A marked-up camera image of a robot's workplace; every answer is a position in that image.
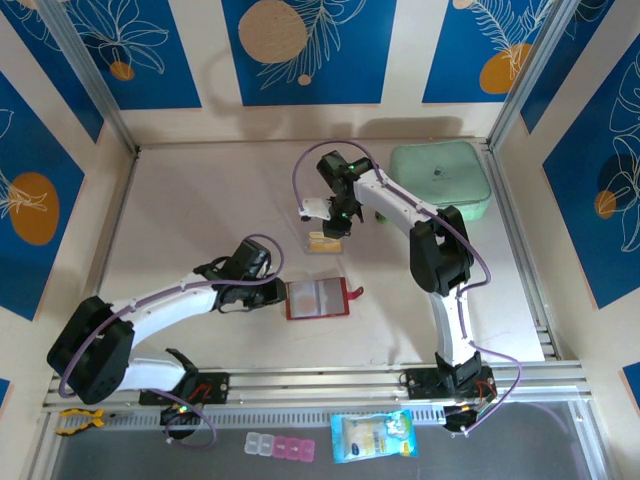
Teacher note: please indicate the aluminium side rail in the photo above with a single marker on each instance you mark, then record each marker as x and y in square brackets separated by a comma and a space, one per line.
[517, 250]

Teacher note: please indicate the mint green zip case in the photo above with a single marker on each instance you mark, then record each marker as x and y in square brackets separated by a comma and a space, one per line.
[450, 170]

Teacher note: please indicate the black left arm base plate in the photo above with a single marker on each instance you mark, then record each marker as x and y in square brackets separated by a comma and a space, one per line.
[215, 387]

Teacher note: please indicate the wide aluminium rail beam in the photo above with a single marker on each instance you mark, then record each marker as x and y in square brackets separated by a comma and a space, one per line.
[320, 382]

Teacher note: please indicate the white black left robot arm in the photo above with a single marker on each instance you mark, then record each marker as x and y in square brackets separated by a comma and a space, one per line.
[165, 305]

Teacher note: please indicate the red card holder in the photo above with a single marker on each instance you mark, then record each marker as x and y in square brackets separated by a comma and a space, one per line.
[330, 300]

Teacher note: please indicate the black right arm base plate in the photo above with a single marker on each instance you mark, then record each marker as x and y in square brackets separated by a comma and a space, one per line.
[420, 385]

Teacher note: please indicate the gold credit card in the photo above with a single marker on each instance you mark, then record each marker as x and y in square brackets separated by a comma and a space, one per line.
[325, 244]

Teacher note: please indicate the pink white pill organizer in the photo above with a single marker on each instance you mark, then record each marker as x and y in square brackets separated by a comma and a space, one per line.
[280, 446]

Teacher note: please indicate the blue white snack packet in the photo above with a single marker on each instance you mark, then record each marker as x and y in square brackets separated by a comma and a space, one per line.
[372, 437]

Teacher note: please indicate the aluminium frame post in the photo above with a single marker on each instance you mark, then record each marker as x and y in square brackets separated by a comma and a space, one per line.
[90, 75]
[530, 75]

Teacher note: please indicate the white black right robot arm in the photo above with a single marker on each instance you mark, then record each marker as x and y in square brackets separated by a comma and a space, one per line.
[390, 200]

